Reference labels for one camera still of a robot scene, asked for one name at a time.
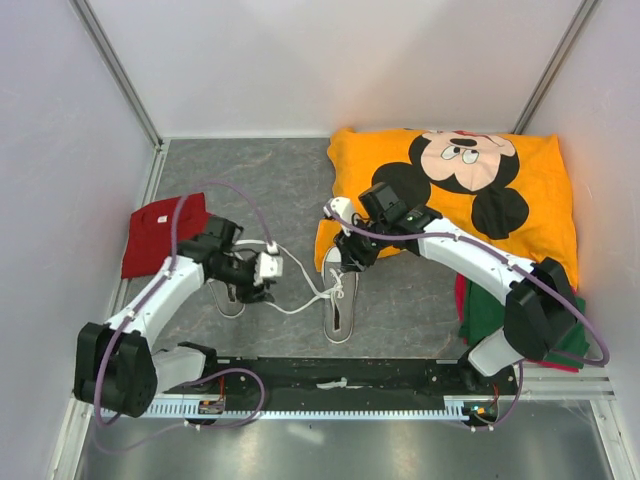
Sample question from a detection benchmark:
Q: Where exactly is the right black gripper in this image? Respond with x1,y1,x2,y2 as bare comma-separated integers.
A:
332,217,390,275

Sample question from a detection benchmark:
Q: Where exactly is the white shoelace of sneaker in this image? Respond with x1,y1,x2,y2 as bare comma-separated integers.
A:
232,240,351,316

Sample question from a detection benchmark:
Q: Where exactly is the grey sneaker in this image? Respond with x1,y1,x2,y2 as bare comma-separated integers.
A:
321,247,359,344
207,279,245,319

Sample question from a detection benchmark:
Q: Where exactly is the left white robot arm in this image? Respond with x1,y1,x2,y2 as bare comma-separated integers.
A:
73,216,283,418

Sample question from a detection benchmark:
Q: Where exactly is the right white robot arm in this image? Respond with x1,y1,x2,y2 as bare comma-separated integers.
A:
324,183,580,394

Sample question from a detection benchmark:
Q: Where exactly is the red cloth under green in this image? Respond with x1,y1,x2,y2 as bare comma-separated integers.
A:
453,273,581,373

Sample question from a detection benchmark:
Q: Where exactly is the white tape scrap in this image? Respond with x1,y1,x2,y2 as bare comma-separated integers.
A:
316,377,348,391

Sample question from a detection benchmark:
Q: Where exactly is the red folded t-shirt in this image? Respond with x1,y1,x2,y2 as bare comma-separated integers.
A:
121,192,209,279

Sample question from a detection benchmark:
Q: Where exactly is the green folded cloth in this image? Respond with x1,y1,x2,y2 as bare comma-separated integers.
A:
458,277,590,372

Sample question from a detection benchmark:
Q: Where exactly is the orange mickey mouse pillow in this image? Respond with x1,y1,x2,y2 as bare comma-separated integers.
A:
327,128,579,287

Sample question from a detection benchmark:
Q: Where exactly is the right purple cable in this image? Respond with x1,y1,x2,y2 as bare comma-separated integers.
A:
324,205,611,366

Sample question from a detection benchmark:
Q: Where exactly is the purple cable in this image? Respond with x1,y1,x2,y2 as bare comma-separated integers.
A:
324,205,611,366
92,179,279,454

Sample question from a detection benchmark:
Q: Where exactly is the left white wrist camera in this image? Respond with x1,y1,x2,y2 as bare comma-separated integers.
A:
254,242,284,286

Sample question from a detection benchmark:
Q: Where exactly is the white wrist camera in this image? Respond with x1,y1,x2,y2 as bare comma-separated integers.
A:
323,197,356,236
254,242,284,286

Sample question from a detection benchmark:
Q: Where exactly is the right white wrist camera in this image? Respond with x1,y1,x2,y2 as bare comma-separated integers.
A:
323,197,356,236

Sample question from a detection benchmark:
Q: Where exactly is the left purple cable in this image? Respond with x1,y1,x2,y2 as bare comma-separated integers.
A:
92,179,279,454

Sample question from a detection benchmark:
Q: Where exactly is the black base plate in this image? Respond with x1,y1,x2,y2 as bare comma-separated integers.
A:
162,355,521,414

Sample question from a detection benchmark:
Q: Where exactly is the slotted cable duct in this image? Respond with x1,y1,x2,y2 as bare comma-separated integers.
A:
142,396,498,421

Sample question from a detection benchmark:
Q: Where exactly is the left aluminium frame post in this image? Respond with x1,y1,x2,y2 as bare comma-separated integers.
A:
69,0,164,150

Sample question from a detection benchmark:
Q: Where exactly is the aluminium frame post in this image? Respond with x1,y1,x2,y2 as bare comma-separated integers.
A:
511,0,601,135
69,0,164,150

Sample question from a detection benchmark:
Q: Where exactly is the right aluminium frame post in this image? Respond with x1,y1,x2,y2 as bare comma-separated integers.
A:
511,0,601,135

